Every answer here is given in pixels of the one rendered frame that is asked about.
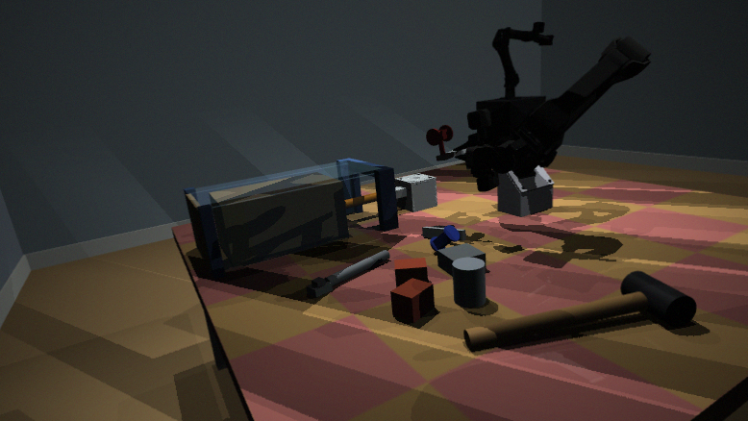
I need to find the reddish-brown cube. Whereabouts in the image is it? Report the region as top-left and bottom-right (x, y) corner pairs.
(394, 258), (428, 287)
(390, 278), (435, 323)

